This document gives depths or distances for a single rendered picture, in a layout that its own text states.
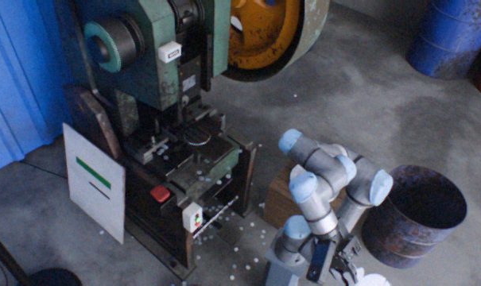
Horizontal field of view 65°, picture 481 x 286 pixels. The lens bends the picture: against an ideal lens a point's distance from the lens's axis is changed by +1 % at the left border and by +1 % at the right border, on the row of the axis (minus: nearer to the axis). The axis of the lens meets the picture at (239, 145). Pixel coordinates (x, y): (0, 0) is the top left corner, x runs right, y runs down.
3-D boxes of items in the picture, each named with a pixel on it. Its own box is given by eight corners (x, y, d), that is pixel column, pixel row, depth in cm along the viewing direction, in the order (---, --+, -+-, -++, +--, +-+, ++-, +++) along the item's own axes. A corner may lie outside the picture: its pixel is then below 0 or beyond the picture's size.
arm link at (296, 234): (293, 223, 175) (298, 206, 165) (315, 243, 169) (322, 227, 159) (275, 237, 169) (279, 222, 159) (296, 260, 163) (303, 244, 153)
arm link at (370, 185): (309, 245, 169) (367, 151, 139) (335, 270, 162) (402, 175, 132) (293, 257, 161) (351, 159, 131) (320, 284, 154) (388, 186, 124)
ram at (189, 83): (208, 110, 174) (208, 55, 152) (184, 126, 165) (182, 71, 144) (181, 94, 180) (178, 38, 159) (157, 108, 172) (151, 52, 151)
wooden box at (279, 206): (343, 213, 247) (359, 179, 222) (316, 255, 225) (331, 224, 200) (291, 182, 262) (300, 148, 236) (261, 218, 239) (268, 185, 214)
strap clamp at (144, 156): (170, 145, 182) (168, 130, 175) (143, 164, 173) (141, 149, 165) (161, 139, 184) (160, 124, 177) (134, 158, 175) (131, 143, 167)
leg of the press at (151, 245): (197, 267, 215) (195, 165, 149) (183, 282, 209) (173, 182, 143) (97, 180, 251) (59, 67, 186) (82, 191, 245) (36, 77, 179)
